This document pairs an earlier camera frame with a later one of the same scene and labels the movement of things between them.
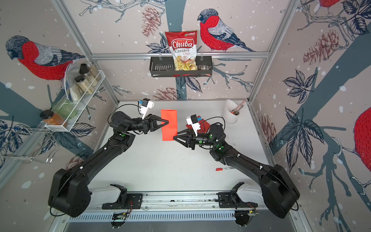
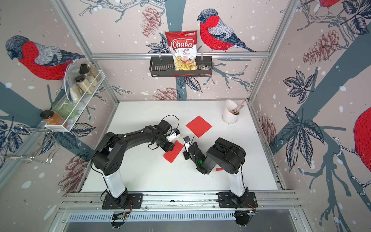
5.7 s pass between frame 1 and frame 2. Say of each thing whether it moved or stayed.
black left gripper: moved
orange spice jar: stayed
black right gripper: moved
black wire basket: stayed
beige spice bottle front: stayed
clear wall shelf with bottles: stayed
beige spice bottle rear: stayed
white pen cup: stayed
